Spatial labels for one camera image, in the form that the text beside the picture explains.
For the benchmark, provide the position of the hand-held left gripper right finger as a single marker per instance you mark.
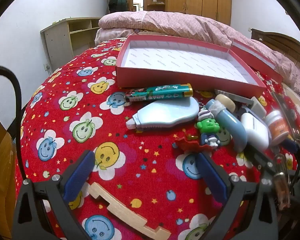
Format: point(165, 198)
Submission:
point(212, 177)

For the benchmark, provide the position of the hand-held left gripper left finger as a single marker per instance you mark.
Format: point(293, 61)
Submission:
point(80, 170)

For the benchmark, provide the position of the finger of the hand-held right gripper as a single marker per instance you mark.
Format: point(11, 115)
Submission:
point(291, 145)
point(263, 165)

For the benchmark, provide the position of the white bottle orange label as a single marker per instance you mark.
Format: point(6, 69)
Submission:
point(278, 127)

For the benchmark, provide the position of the white earbuds case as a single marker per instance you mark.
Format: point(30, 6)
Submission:
point(255, 130)

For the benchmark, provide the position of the small red toy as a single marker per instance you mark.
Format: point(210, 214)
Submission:
point(187, 145)

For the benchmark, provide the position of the grey plastic block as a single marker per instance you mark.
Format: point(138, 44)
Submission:
point(258, 108)

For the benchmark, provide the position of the notched wooden puzzle piece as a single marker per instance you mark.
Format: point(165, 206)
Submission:
point(125, 207)

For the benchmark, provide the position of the round wooden chess piece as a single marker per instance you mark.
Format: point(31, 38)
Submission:
point(226, 101)

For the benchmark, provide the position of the grey studded plastic plate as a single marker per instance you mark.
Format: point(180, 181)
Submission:
point(232, 94)

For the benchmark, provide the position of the teal toothpaste tube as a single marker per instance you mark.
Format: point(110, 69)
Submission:
point(160, 92)

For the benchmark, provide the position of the red cardboard box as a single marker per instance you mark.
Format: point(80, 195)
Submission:
point(177, 60)

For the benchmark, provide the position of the metal key bunch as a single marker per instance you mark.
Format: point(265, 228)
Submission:
point(282, 187)

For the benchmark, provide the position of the red smiley printed blanket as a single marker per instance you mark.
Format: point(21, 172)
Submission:
point(65, 135)

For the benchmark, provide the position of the yellow wooden furniture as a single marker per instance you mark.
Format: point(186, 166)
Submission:
point(1, 180)

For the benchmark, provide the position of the red box lid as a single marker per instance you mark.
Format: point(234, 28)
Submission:
point(255, 57)

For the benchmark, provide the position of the dark wooden headboard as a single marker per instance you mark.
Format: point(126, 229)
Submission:
point(287, 45)

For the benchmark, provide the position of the pale wooden shelf unit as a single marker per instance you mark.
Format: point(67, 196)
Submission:
point(57, 42)

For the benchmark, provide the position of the pink quilt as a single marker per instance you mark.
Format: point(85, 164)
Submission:
point(180, 23)

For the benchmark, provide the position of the white wall socket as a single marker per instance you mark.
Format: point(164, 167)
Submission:
point(47, 68)

